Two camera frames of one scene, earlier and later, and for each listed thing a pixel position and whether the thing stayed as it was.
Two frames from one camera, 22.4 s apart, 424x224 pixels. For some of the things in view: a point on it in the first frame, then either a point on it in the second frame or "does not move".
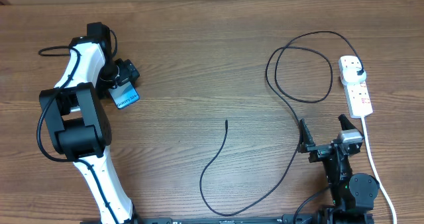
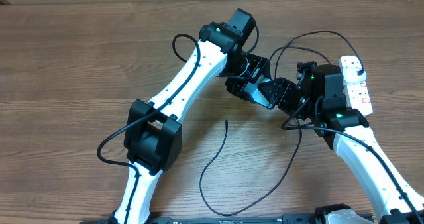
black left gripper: x=128 y=71 -> x=259 y=63
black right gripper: x=318 y=150 -> x=282 y=91
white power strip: x=358 y=94 does not move
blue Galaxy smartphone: x=124 y=94 -> x=259 y=97
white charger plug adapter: x=353 y=75 does not move
